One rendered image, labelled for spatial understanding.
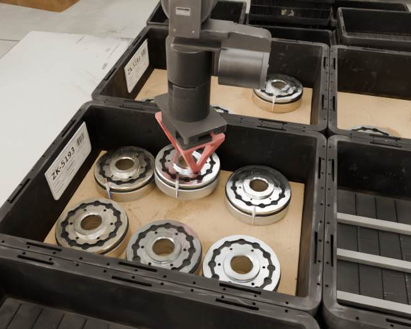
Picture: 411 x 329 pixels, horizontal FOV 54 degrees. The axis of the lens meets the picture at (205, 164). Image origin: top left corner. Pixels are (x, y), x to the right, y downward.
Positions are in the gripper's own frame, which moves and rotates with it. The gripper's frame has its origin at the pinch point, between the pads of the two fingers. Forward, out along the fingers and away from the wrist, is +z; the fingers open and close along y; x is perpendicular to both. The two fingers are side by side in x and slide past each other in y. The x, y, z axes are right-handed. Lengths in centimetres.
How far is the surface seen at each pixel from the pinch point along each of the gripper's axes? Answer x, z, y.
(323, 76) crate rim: -30.1, -3.3, 4.4
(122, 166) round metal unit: 8.4, 5.3, 8.2
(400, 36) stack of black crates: -141, 42, 64
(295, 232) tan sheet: -9.7, 6.2, -16.0
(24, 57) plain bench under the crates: 13, 23, 85
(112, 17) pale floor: -67, 99, 256
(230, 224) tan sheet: -1.9, 6.5, -10.1
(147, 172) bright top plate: 5.6, 3.9, 3.7
